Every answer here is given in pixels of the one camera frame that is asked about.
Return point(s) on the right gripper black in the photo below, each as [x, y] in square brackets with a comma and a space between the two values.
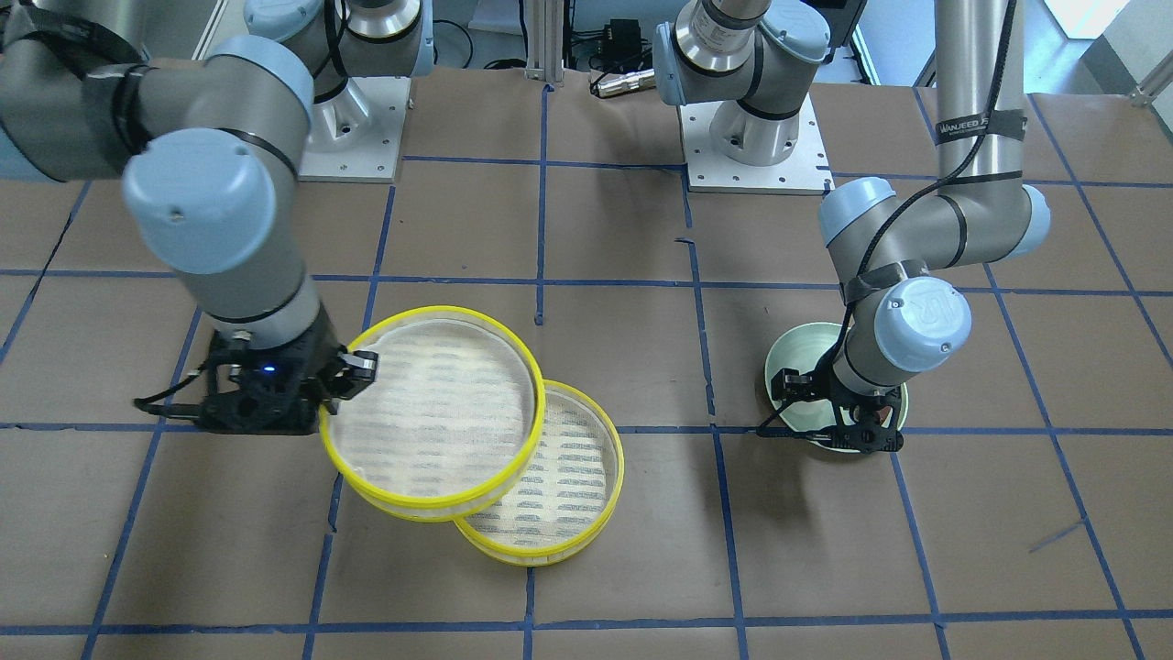
[323, 359]

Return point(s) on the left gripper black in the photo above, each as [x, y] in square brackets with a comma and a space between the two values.
[827, 385]

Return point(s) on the yellow steamer layer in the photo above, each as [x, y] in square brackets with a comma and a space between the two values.
[451, 422]
[567, 494]

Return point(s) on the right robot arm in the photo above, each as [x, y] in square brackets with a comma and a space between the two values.
[208, 156]

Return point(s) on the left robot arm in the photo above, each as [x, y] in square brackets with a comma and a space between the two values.
[755, 60]

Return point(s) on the pale green plate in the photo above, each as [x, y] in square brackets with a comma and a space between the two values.
[810, 404]

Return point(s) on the silver metal cylinder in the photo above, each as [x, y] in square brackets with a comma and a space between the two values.
[623, 84]

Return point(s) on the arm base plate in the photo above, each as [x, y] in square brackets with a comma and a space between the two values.
[356, 136]
[727, 150]

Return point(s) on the aluminium frame post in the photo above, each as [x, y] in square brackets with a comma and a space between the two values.
[544, 29]

